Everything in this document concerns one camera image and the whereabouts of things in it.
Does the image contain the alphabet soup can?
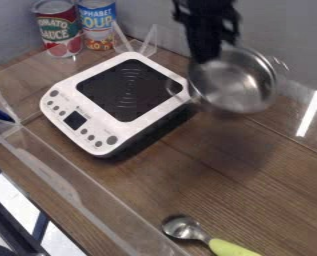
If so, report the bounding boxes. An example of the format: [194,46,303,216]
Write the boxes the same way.
[76,0,116,51]

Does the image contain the tomato sauce can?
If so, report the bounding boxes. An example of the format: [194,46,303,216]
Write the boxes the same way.
[31,0,81,58]

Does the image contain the silver metal pot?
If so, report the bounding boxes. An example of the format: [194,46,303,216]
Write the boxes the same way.
[186,47,289,114]

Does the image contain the clear acrylic barrier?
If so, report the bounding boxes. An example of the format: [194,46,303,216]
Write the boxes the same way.
[0,19,317,256]

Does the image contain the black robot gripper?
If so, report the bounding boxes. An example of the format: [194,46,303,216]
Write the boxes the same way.
[171,0,240,64]

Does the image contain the white and black stove top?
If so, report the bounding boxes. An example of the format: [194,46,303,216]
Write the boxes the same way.
[39,52,190,158]

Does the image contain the spoon with green handle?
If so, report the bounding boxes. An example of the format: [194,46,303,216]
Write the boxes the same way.
[162,214,262,256]

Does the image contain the blue chair frame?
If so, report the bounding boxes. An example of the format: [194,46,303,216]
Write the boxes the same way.
[0,110,51,256]

